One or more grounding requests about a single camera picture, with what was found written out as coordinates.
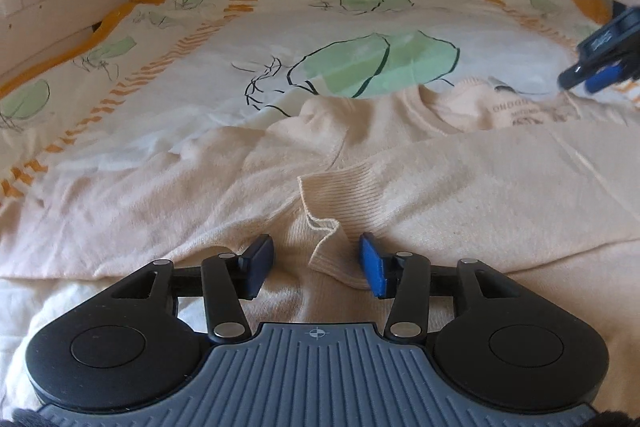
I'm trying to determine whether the leaf printed bed cover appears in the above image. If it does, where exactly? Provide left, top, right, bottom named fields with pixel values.
left=0, top=0, right=640, bottom=413

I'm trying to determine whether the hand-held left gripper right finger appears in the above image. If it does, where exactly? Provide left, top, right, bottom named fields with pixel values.
left=360, top=231, right=525, bottom=343

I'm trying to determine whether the cream knit sweater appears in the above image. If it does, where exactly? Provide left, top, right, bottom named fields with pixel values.
left=0, top=77, right=640, bottom=360

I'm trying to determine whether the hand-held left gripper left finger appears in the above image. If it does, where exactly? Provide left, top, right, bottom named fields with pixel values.
left=112, top=234, right=276, bottom=343

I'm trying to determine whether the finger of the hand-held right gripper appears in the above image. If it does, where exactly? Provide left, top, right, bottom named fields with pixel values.
left=557, top=59, right=601, bottom=90
left=585, top=64, right=628, bottom=94

